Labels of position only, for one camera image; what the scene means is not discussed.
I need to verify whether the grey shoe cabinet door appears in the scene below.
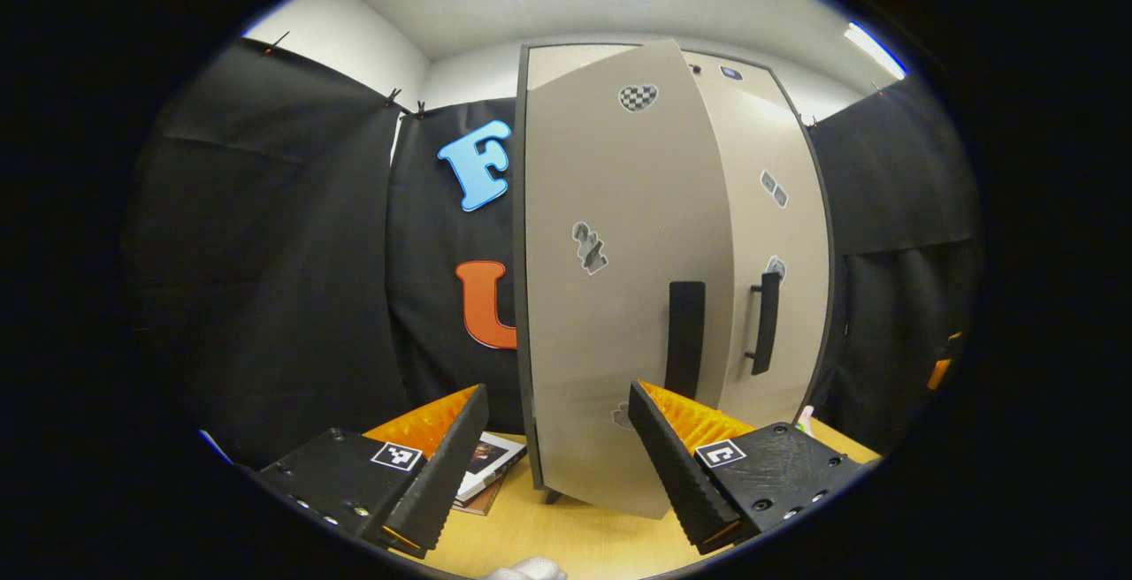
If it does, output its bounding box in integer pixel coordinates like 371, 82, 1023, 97
685, 58, 832, 431
522, 38, 737, 521

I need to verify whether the black backdrop cloth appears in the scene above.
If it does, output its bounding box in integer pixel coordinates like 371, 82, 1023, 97
122, 36, 983, 473

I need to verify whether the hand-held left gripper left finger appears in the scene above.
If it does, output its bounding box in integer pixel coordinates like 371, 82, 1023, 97
252, 383, 490, 561

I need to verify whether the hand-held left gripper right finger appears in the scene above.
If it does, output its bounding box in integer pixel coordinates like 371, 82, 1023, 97
626, 379, 866, 556

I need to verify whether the grey shoe cabinet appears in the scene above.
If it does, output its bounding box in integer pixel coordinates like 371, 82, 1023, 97
516, 42, 837, 503

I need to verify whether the ceiling light panel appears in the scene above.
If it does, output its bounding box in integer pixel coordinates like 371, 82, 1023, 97
845, 21, 907, 81

